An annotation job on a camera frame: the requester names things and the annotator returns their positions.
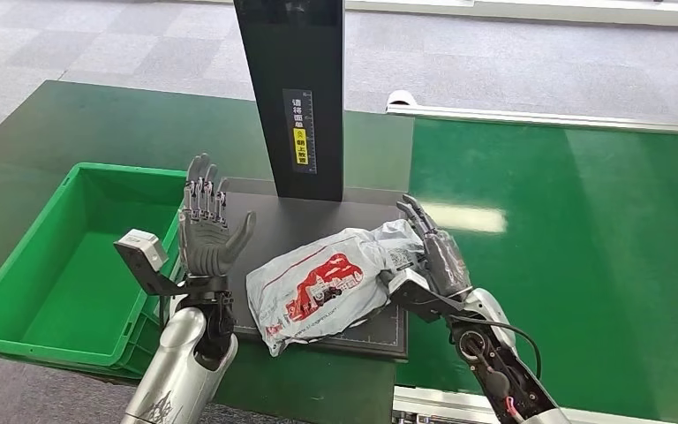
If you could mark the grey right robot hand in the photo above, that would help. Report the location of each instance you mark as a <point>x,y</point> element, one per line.
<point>445,263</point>

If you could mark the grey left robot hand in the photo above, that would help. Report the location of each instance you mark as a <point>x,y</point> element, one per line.
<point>204,243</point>

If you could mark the white red-printed plastic mailer package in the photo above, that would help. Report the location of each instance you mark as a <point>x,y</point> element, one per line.
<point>310,287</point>

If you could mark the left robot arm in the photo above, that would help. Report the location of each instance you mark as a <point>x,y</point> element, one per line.
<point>178,368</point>

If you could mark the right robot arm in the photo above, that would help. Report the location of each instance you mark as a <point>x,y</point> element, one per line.
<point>500,363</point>

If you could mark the green conveyor belt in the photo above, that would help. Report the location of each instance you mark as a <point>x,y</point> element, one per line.
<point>579,251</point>

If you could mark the black scanner base platform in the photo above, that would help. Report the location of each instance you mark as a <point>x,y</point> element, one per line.
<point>280,222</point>

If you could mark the green plastic crate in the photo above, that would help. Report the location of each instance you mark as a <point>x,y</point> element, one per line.
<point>70,281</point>

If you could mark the yellow and black column label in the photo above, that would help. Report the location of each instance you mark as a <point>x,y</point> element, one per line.
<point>300,131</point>

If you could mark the black scanner column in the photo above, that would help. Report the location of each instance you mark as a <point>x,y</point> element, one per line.
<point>292,58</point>

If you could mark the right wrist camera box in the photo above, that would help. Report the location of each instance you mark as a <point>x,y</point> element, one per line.
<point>418,295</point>

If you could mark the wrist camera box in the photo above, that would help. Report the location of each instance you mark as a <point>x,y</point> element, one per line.
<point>418,295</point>
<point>143,251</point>

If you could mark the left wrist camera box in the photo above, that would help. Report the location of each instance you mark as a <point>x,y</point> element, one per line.
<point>143,251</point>

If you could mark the silver conveyor end frame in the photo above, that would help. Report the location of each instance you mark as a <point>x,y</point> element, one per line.
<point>432,407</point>

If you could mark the silver conveyor side rail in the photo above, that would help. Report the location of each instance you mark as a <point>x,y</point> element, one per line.
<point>549,119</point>

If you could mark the white floor rail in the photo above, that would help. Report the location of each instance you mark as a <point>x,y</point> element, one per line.
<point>520,10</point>

